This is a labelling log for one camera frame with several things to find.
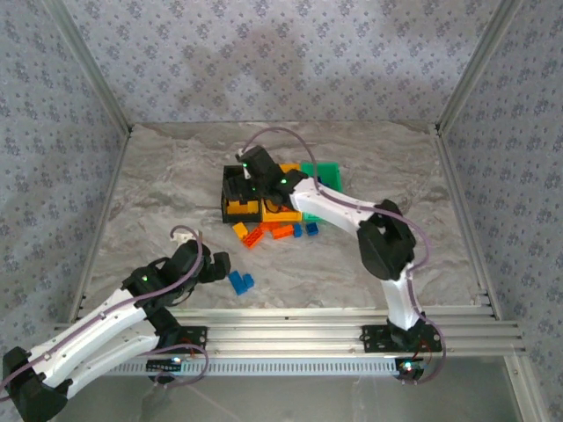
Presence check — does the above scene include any black plastic bin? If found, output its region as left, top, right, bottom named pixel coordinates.
left=218, top=164, right=266, bottom=225

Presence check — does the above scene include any yellow plastic bin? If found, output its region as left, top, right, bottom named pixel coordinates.
left=261, top=163, right=305, bottom=223

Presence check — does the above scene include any green plastic bin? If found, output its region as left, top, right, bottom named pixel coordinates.
left=300, top=161, right=345, bottom=223

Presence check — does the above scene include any wide aluminium extrusion beam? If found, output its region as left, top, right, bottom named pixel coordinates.
left=47, top=320, right=528, bottom=357

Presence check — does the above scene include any black circuit board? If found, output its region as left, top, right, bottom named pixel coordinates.
left=147, top=358, right=185, bottom=373

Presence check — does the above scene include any circuit board with green light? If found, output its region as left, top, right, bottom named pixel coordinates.
left=394, top=357, right=426, bottom=382

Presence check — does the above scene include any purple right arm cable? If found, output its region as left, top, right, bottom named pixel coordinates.
left=239, top=126, right=448, bottom=386

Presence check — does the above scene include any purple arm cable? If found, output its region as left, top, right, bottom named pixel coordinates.
left=239, top=126, right=448, bottom=386
left=0, top=224, right=210, bottom=390

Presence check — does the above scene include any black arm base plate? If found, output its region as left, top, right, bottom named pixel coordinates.
left=127, top=325, right=208, bottom=353
left=360, top=324, right=443, bottom=353

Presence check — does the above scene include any narrow aluminium extrusion rail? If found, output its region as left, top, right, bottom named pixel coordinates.
left=69, top=306, right=503, bottom=324

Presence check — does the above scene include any aluminium table side rail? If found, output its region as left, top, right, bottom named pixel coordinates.
left=435, top=129, right=503, bottom=320
left=68, top=129, right=133, bottom=320

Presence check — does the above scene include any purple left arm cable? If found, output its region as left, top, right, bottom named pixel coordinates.
left=0, top=224, right=210, bottom=390

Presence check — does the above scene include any white slotted cable duct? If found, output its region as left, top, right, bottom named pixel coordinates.
left=105, top=356, right=401, bottom=377

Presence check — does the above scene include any aluminium frame post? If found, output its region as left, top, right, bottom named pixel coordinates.
left=434, top=0, right=528, bottom=134

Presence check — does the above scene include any aluminium frame leg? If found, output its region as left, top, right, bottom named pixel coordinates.
left=503, top=354, right=551, bottom=422

